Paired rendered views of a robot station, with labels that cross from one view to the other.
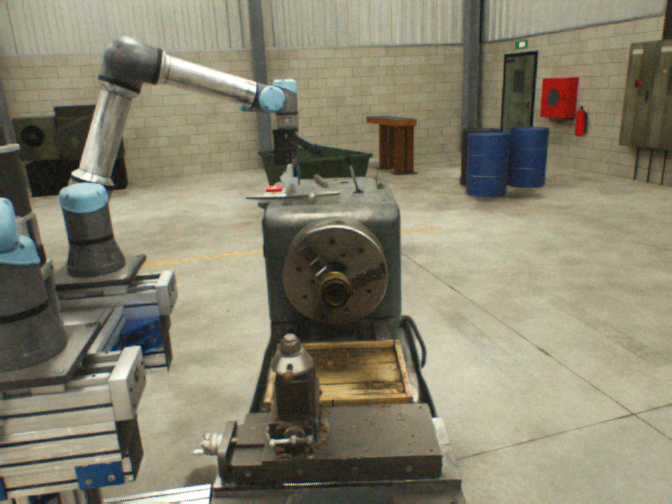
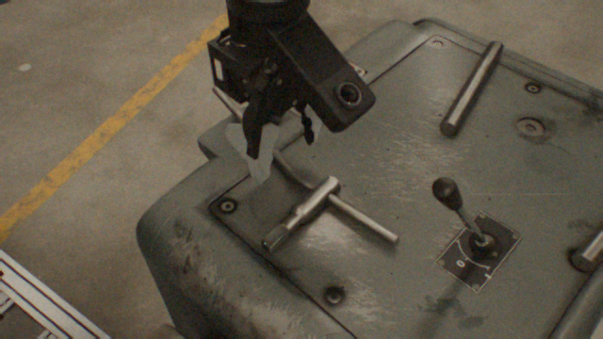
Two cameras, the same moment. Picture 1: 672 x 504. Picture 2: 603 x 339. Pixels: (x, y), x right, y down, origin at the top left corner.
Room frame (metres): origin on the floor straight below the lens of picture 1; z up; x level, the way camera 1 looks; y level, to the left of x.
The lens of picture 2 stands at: (1.51, -0.14, 1.71)
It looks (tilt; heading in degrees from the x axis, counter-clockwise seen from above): 50 degrees down; 43
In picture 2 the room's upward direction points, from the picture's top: straight up
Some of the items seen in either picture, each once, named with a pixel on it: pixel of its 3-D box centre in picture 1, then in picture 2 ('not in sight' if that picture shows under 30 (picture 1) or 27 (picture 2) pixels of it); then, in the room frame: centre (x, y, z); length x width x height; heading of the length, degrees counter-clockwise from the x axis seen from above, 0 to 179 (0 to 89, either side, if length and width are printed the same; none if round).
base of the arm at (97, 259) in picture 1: (94, 251); not in sight; (1.39, 0.67, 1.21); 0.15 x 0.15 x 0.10
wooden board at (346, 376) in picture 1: (338, 373); not in sight; (1.23, 0.01, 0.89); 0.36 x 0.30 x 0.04; 89
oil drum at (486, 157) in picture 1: (487, 164); not in sight; (7.65, -2.28, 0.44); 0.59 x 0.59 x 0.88
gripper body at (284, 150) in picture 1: (287, 146); (265, 43); (1.77, 0.15, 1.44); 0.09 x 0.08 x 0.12; 89
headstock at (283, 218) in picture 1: (331, 241); (401, 250); (1.91, 0.02, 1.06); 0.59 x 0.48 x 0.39; 179
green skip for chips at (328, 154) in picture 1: (314, 186); not in sight; (6.57, 0.24, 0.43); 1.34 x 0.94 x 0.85; 28
